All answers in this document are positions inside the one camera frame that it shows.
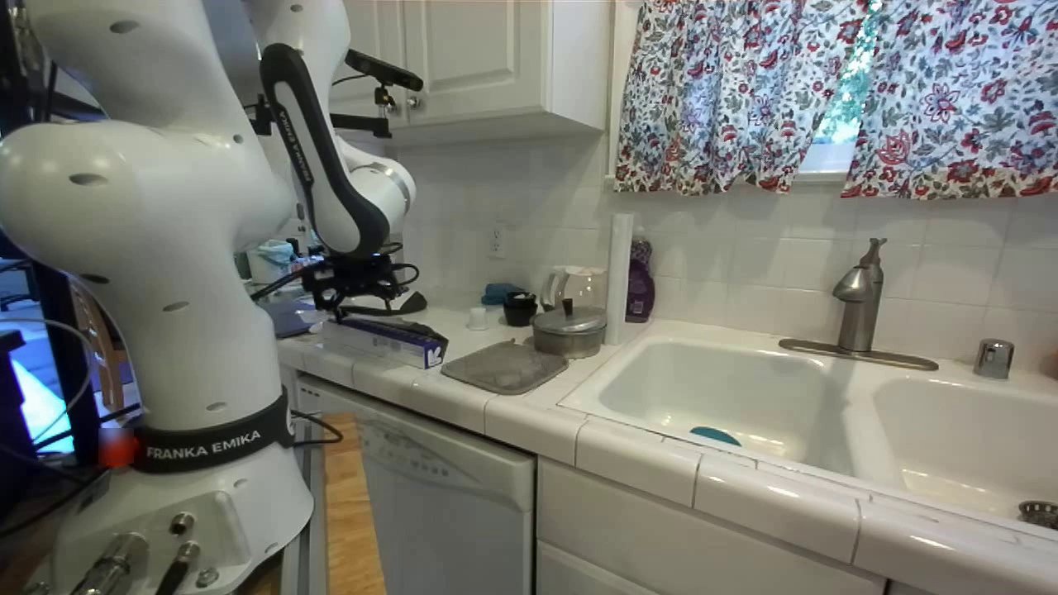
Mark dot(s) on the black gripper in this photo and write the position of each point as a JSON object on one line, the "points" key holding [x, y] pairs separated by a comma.
{"points": [[366, 284]]}

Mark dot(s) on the blue tin foil box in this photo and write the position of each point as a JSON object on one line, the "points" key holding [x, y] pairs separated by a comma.
{"points": [[412, 338]]}

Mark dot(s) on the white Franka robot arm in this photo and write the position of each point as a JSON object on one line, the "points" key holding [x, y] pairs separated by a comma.
{"points": [[213, 132]]}

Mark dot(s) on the teal cloth rag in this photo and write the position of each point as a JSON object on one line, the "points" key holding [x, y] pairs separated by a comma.
{"points": [[500, 291]]}

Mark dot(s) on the black measuring cup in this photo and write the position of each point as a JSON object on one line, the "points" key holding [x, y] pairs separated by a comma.
{"points": [[520, 309]]}

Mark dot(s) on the grey quilted drying mat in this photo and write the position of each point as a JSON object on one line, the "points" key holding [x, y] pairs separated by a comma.
{"points": [[507, 369]]}

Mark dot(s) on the steel pot with lid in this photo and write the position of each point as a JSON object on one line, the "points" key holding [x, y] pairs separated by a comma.
{"points": [[577, 332]]}

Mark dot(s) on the white dishwasher front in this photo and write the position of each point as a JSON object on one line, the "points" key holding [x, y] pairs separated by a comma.
{"points": [[450, 509]]}

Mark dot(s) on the white upper cabinets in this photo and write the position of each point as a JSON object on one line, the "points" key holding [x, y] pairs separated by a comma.
{"points": [[492, 67]]}

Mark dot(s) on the white cabinets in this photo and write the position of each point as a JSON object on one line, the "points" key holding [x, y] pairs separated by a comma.
{"points": [[492, 67], [604, 538]]}

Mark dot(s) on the purple soap bottle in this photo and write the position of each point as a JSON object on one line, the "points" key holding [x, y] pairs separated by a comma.
{"points": [[641, 281]]}

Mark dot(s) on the white lower cabinets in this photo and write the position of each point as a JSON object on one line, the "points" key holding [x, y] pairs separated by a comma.
{"points": [[604, 538]]}

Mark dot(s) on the teal plastic plate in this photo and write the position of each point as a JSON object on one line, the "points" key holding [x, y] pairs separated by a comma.
{"points": [[715, 435]]}

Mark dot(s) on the floral curtain left panel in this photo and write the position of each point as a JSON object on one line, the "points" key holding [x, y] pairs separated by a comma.
{"points": [[728, 91]]}

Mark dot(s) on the floral curtain panel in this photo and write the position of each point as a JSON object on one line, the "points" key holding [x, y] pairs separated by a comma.
{"points": [[964, 104], [728, 91]]}

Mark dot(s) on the chrome kitchen faucet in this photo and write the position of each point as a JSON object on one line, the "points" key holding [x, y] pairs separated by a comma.
{"points": [[862, 291]]}

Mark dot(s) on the floral curtain right panel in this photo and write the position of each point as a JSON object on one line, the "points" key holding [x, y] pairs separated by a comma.
{"points": [[964, 104]]}

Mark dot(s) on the chrome soap dispenser knob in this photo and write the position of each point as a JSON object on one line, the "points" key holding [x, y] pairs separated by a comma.
{"points": [[995, 358]]}

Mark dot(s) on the white double kitchen sink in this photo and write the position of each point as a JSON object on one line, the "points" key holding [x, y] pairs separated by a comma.
{"points": [[935, 435]]}

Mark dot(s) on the clear kettle white handle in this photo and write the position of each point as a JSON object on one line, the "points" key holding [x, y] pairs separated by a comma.
{"points": [[572, 281]]}

